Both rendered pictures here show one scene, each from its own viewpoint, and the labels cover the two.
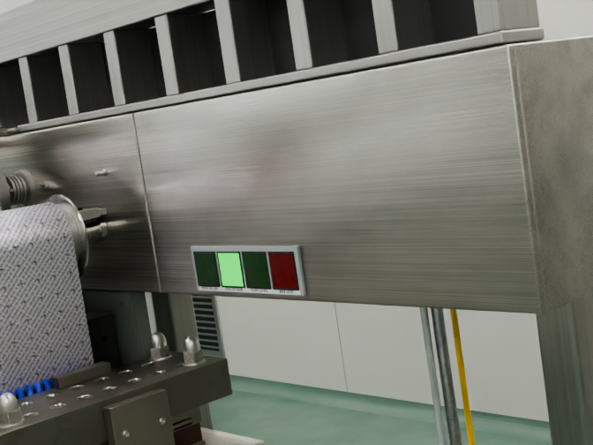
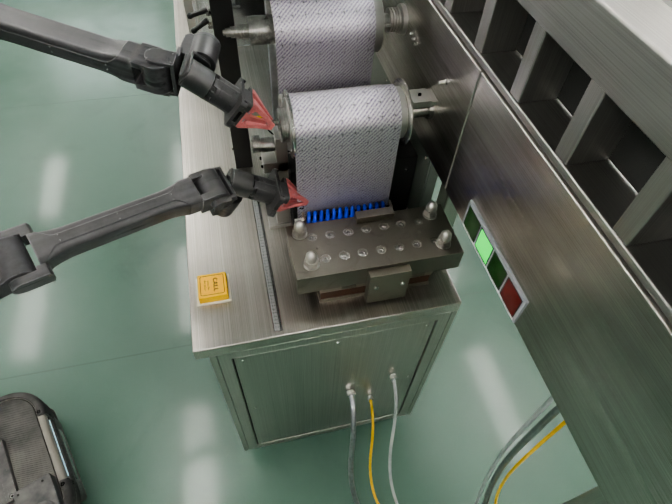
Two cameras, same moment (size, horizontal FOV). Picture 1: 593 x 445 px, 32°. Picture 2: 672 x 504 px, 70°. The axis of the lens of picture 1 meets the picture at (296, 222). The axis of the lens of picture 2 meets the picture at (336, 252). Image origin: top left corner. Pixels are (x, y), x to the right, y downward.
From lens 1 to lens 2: 100 cm
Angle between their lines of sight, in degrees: 51
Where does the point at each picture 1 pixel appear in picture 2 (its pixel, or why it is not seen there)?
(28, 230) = (370, 121)
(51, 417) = (333, 273)
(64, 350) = (371, 190)
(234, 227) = (500, 231)
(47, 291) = (370, 159)
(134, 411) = (386, 278)
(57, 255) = (385, 139)
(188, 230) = (474, 188)
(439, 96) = not seen: outside the picture
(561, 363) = not seen: hidden behind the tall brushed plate
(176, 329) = not seen: hidden behind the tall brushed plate
